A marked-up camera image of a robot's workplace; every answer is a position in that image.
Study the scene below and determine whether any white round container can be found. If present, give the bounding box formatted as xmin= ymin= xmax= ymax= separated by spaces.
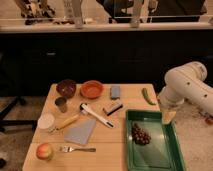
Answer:
xmin=38 ymin=113 xmax=55 ymax=131

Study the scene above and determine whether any bunch of dark grapes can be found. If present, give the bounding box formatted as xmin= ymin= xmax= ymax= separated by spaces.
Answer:
xmin=131 ymin=123 xmax=151 ymax=145

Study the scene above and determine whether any grey blue sponge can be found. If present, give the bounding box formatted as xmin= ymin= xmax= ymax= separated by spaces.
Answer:
xmin=110 ymin=85 xmax=120 ymax=99

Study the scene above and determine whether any metal fork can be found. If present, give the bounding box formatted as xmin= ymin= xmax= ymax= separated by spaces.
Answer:
xmin=59 ymin=146 xmax=96 ymax=153

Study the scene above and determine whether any red yellow apple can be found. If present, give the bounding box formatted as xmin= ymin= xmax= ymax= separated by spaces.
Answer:
xmin=36 ymin=143 xmax=53 ymax=161

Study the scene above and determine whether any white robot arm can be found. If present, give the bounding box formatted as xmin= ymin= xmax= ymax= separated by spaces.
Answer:
xmin=158 ymin=61 xmax=213 ymax=124

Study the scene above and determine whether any green plastic tray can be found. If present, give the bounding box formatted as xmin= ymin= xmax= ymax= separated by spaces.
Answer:
xmin=125 ymin=109 xmax=186 ymax=171

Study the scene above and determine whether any grey towel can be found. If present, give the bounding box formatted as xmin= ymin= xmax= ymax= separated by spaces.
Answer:
xmin=64 ymin=119 xmax=96 ymax=146

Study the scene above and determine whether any orange-red bowl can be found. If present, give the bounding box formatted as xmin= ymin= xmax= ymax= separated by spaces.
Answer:
xmin=80 ymin=80 xmax=103 ymax=99

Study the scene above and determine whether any dark brown bowl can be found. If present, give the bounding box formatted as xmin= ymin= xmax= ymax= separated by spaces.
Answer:
xmin=56 ymin=79 xmax=77 ymax=98

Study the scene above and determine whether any black office chair base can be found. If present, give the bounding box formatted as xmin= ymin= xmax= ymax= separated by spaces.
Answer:
xmin=0 ymin=95 xmax=38 ymax=133

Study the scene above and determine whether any small metal cup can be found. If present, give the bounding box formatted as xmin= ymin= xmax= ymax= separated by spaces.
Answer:
xmin=55 ymin=97 xmax=67 ymax=113

